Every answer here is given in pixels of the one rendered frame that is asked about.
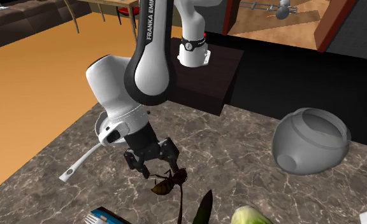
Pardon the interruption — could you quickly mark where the grey metal rack with spheres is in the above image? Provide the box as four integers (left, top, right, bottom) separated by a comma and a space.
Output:
239, 0, 299, 21

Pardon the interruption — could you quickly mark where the pale green cabbage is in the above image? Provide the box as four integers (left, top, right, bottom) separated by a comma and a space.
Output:
230, 205, 275, 224

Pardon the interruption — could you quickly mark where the dark green pointed object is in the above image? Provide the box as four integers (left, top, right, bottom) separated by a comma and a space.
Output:
191, 189, 214, 224

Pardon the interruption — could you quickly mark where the grey round pot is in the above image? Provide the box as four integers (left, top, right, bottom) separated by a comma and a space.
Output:
271, 107, 352, 176

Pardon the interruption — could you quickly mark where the wooden table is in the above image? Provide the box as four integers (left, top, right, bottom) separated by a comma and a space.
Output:
62, 0, 140, 43

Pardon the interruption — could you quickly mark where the blue flat box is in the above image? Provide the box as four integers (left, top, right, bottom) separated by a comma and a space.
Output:
90, 206, 126, 224

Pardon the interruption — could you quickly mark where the dark robot stand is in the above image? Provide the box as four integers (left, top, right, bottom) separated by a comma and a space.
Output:
167, 36, 245, 117

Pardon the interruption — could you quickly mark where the dark brown sofa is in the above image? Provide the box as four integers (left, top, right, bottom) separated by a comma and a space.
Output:
0, 0, 93, 52

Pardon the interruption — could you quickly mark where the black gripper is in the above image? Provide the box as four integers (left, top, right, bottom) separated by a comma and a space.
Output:
123, 122, 182, 180

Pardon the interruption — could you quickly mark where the white frying pan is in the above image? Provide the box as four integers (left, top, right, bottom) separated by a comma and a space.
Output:
58, 109, 131, 183

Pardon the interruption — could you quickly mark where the red-brown wooden frame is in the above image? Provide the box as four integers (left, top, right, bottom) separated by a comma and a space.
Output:
222, 0, 358, 53

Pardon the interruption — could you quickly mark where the white fork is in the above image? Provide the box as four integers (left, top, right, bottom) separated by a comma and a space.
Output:
83, 214, 107, 224

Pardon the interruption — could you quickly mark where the brown wasp figure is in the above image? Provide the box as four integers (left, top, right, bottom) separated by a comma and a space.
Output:
149, 167, 189, 224

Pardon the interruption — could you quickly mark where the red chair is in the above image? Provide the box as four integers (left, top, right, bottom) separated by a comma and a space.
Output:
116, 6, 140, 26

